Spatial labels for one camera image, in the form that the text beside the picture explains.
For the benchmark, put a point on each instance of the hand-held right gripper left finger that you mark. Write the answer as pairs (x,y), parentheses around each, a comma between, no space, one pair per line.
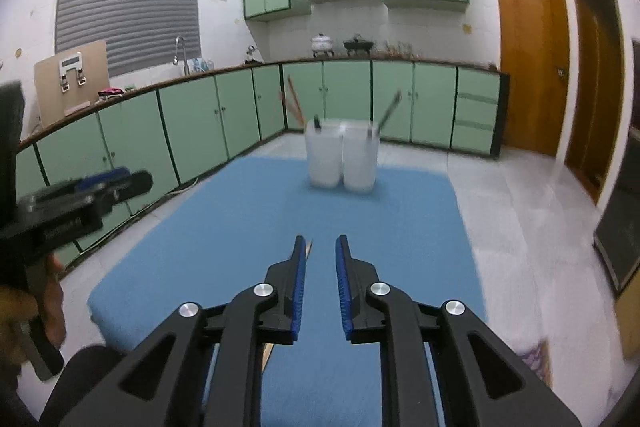
(299,287)

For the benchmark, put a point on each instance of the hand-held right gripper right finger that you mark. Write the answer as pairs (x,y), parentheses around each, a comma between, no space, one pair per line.
(341,287)

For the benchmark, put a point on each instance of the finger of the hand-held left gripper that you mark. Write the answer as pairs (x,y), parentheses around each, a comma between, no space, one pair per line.
(107,174)
(135,184)

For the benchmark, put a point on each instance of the white double utensil holder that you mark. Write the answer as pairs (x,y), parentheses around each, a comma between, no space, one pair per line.
(325,157)

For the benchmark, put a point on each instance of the black spoon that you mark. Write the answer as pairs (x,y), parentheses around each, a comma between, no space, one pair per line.
(317,122)

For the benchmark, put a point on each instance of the brown wooden chopstick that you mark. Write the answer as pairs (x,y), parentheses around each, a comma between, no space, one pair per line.
(289,107)
(295,99)

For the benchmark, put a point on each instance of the person's left hand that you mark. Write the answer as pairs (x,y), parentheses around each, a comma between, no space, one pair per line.
(55,302)

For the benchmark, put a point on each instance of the red cloth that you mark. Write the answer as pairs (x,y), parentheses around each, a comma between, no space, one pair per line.
(111,93)

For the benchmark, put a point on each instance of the green lower kitchen cabinets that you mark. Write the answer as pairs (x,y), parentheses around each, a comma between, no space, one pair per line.
(190,117)

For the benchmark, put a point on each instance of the blue tablecloth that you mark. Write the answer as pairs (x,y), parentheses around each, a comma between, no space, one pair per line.
(210,232)

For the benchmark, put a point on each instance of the beige board with white device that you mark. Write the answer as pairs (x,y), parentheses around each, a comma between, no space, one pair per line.
(50,87)

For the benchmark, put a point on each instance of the bottles beside sink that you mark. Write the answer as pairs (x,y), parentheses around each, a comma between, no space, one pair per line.
(200,65)

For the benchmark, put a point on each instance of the metal sink faucet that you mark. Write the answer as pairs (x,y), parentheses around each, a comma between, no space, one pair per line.
(180,54)

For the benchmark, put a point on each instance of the grey window blind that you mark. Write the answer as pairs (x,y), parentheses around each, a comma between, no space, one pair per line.
(127,2)

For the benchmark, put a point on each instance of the small metal kettle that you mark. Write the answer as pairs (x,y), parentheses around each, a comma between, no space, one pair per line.
(251,54)

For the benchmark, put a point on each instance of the white cooking pot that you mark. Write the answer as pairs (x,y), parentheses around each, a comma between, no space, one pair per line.
(322,44)

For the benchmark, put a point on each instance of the black cooking pot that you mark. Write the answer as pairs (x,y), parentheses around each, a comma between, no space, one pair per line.
(357,46)

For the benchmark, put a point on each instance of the glass jar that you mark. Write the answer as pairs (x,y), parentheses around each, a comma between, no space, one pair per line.
(389,49)
(402,50)

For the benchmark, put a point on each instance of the tall black glass cabinet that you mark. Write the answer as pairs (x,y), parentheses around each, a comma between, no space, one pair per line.
(622,232)

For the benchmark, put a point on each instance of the closed wooden door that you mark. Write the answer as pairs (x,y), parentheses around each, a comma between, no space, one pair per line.
(535,57)

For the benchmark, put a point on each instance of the dark wooden doorway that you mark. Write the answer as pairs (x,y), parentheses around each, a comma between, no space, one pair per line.
(597,87)

